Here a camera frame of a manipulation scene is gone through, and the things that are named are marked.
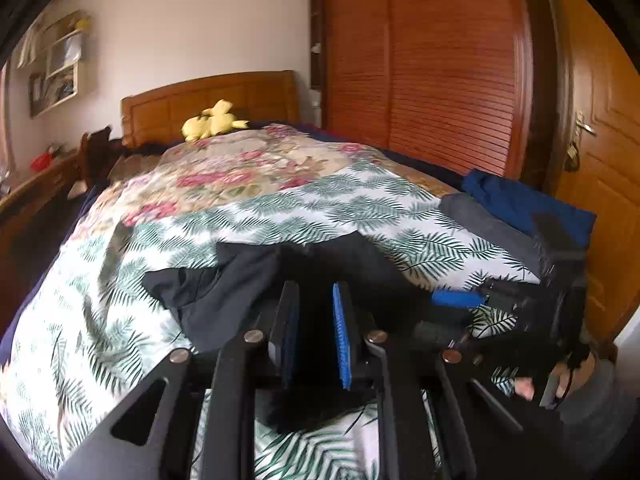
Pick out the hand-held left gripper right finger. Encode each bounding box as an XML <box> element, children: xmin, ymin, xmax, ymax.
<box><xmin>332</xmin><ymin>282</ymin><xmax>556</xmax><ymax>480</ymax></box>

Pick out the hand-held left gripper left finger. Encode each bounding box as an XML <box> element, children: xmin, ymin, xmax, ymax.
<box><xmin>55</xmin><ymin>280</ymin><xmax>302</xmax><ymax>480</ymax></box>

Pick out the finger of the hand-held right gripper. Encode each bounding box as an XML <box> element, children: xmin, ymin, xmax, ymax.
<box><xmin>431</xmin><ymin>282</ymin><xmax>501</xmax><ymax>309</ymax></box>
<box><xmin>413</xmin><ymin>321</ymin><xmax>473</xmax><ymax>350</ymax></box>

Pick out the dark navy coat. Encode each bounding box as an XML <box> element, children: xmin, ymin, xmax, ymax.
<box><xmin>141</xmin><ymin>232</ymin><xmax>443</xmax><ymax>435</ymax></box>

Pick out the person's right hand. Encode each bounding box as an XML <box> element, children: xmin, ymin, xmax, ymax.
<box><xmin>470</xmin><ymin>337</ymin><xmax>598</xmax><ymax>406</ymax></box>

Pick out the folded grey cloth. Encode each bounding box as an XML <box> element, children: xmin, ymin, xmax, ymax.
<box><xmin>440</xmin><ymin>192</ymin><xmax>547</xmax><ymax>282</ymax></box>

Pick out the folded blue cloth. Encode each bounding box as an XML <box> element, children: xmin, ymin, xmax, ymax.
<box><xmin>460</xmin><ymin>168</ymin><xmax>597</xmax><ymax>249</ymax></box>

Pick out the wooden room door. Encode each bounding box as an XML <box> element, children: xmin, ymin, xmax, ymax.
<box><xmin>547</xmin><ymin>0</ymin><xmax>640</xmax><ymax>353</ymax></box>

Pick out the floral palm-leaf bedspread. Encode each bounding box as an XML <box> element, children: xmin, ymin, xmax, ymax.
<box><xmin>0</xmin><ymin>122</ymin><xmax>547</xmax><ymax>480</ymax></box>

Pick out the wooden louvered wardrobe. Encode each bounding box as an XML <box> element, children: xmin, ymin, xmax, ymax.
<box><xmin>309</xmin><ymin>0</ymin><xmax>537</xmax><ymax>182</ymax></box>

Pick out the yellow plush toy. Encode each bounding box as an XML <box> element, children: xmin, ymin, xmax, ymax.
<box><xmin>181</xmin><ymin>99</ymin><xmax>250</xmax><ymax>142</ymax></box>

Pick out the wooden bed headboard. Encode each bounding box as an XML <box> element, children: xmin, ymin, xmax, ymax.
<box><xmin>120</xmin><ymin>70</ymin><xmax>302</xmax><ymax>150</ymax></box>

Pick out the dark wooden chair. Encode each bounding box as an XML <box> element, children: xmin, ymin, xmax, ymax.
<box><xmin>79</xmin><ymin>127</ymin><xmax>127</xmax><ymax>187</ymax></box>

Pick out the long wooden desk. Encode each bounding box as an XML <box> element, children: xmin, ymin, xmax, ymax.
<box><xmin>0</xmin><ymin>146</ymin><xmax>90</xmax><ymax>243</ymax></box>

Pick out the brass door handle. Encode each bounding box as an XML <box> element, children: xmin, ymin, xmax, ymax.
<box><xmin>564</xmin><ymin>110</ymin><xmax>597</xmax><ymax>172</ymax></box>

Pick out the dark picture frame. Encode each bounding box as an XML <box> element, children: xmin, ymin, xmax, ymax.
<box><xmin>27</xmin><ymin>72</ymin><xmax>47</xmax><ymax>119</ymax></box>

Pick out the white wall shelf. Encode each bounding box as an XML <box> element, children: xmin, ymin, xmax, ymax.
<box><xmin>17</xmin><ymin>9</ymin><xmax>92</xmax><ymax>117</ymax></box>

